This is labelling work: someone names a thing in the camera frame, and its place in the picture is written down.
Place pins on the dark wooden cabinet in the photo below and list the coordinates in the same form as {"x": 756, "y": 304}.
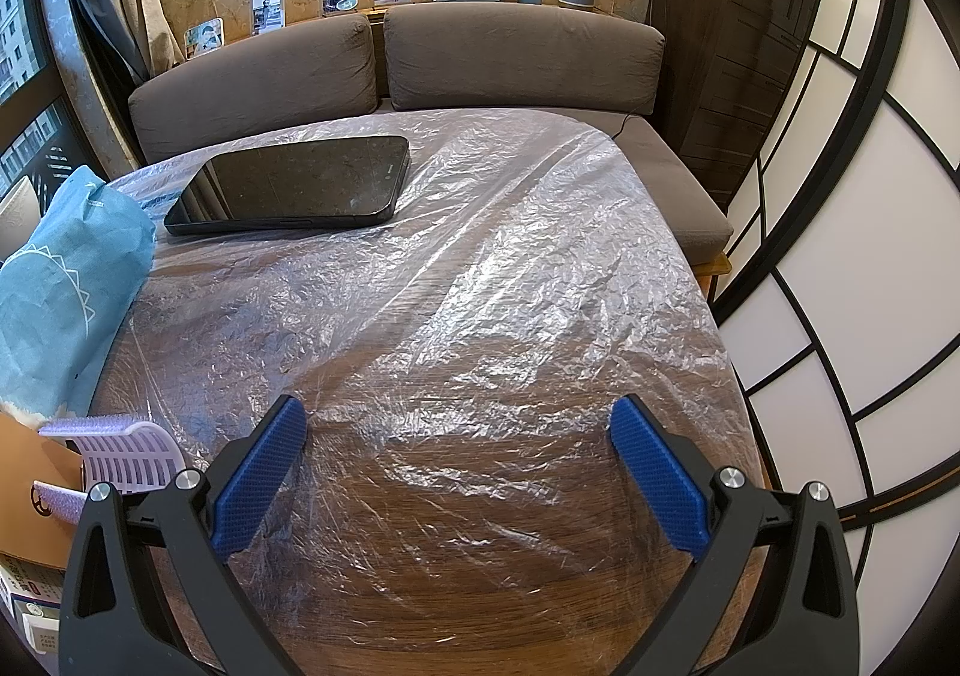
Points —
{"x": 735, "y": 46}

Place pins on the white panel screen door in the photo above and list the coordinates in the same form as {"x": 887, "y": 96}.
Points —
{"x": 862, "y": 196}

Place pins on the brown sofa back cushion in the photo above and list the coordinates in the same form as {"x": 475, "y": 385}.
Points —
{"x": 525, "y": 57}
{"x": 255, "y": 84}

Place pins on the black smartphone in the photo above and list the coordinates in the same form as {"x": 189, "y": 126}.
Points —
{"x": 292, "y": 185}

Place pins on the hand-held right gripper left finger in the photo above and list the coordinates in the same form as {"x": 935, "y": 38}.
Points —
{"x": 255, "y": 488}

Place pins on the dark framed window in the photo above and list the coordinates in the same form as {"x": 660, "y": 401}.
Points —
{"x": 22, "y": 46}

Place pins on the blue white medicine box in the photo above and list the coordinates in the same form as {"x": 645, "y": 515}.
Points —
{"x": 30, "y": 578}

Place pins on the brown cardboard box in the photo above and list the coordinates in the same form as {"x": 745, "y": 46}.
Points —
{"x": 30, "y": 466}

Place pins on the purple white plastic basket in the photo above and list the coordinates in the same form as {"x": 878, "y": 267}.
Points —
{"x": 127, "y": 458}

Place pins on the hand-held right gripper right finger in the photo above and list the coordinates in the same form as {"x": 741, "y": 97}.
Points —
{"x": 660, "y": 481}

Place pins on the standing figure photo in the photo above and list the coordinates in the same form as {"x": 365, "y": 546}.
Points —
{"x": 268, "y": 12}

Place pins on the blue paper bag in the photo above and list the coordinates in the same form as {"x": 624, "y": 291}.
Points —
{"x": 67, "y": 286}

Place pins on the child photo frame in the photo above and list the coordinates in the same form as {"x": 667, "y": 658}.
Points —
{"x": 204, "y": 39}

